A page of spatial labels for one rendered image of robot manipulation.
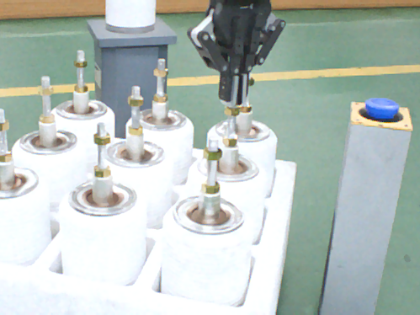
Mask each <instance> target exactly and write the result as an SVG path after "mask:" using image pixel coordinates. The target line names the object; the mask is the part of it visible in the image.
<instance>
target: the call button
mask: <svg viewBox="0 0 420 315"><path fill-rule="evenodd" d="M365 108H366V109H367V114H368V115H370V116H372V117H375V118H378V119H391V118H393V117H394V115H396V114H397V113H398V112H399V104H398V103H397V102H395V101H393V100H390V99H383V98H372V99H368V100H366V101H365Z"/></svg>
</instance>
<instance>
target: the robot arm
mask: <svg viewBox="0 0 420 315"><path fill-rule="evenodd" d="M155 7H156V0H106V10H105V28H106V29H107V30H109V31H112V32H115V33H121V34H141V33H147V32H151V30H153V29H155ZM284 27H285V21H284V19H280V18H277V17H276V16H275V15H274V14H273V13H272V8H271V4H270V0H209V3H208V6H207V8H206V10H205V20H204V21H203V22H202V23H201V24H200V25H199V26H198V27H197V28H196V27H193V26H191V27H189V28H188V31H187V36H188V37H189V39H190V41H191V43H192V44H193V45H194V46H195V48H196V50H197V52H198V53H199V55H200V57H201V58H202V60H203V61H204V63H205V65H206V66H207V67H208V68H209V69H214V70H216V71H218V72H219V73H220V82H219V93H218V95H219V99H221V103H222V104H223V105H225V106H228V107H235V106H236V105H241V104H245V103H246V97H247V95H248V87H249V86H248V85H249V73H250V72H251V71H252V69H253V67H255V66H256V65H258V66H261V65H263V62H264V60H266V58H267V57H268V54H269V53H270V51H271V50H272V49H273V47H274V45H275V42H276V40H277V39H278V38H279V35H280V34H281V32H282V30H283V29H284ZM213 32H214V33H213ZM214 34H215V35H214ZM214 40H215V42H214ZM259 46H262V47H261V49H260V50H259V52H258V47H259ZM257 52H258V53H257ZM242 53H243V56H242ZM229 57H230V62H229Z"/></svg>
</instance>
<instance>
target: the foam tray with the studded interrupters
mask: <svg viewBox="0 0 420 315"><path fill-rule="evenodd" d="M296 166H297V165H296V163H294V162H288V161H282V160H274V176H273V183H272V193H271V197H270V198H265V205H264V213H263V222H262V229H261V238H260V242H259V244H258V245H253V246H252V253H251V264H250V272H249V278H248V283H247V296H246V300H245V303H244V305H243V306H242V307H229V306H224V305H220V304H215V303H210V302H202V301H197V300H192V299H188V298H183V297H178V296H169V295H165V294H161V293H162V235H163V228H162V229H150V228H147V229H146V263H145V265H144V267H143V269H141V272H140V274H139V276H138V278H137V280H136V283H135V284H134V285H132V286H119V285H114V284H110V283H104V282H100V281H96V280H86V279H82V278H77V277H73V276H67V275H63V274H62V259H61V224H60V213H56V212H50V221H51V243H50V244H49V245H48V247H47V248H46V249H45V251H44V252H43V253H42V254H41V256H40V257H39V259H38V260H37V261H36V262H35V264H33V265H31V266H26V267H23V266H17V265H13V264H4V263H3V262H0V315H276V311H277V306H278V300H279V290H280V285H281V280H282V274H283V268H284V257H285V255H286V250H287V243H288V236H289V229H290V216H291V209H292V201H293V194H294V187H295V174H296ZM187 192H188V181H187V182H186V185H183V186H175V185H172V206H174V205H177V204H178V203H179V202H180V201H182V200H185V198H187Z"/></svg>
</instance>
